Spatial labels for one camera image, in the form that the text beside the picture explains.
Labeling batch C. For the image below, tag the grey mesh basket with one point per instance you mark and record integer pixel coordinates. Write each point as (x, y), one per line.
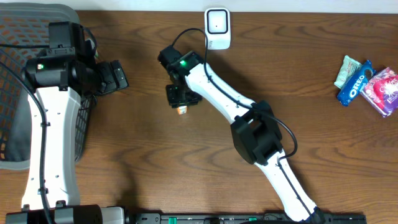
(24, 33)

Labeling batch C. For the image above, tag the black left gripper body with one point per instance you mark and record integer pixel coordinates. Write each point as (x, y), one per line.
(112, 76)

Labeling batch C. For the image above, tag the small orange box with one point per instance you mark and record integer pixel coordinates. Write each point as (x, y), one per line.
(182, 110)

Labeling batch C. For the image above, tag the blue cookie pack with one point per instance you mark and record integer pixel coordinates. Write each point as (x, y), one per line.
(352, 88)

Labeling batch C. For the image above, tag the purple snack package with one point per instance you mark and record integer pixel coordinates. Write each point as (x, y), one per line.
(381, 92)

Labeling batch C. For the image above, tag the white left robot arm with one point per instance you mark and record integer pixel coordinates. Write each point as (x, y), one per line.
(56, 81)

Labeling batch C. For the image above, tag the mint green snack packet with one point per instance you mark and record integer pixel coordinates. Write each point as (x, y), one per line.
(347, 70)

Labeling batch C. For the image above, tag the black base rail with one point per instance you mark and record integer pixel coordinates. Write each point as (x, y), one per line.
(277, 218)

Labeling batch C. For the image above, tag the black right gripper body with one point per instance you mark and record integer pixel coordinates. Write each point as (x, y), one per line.
(181, 95)

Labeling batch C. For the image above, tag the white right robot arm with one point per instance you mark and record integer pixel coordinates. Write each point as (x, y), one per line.
(255, 130)

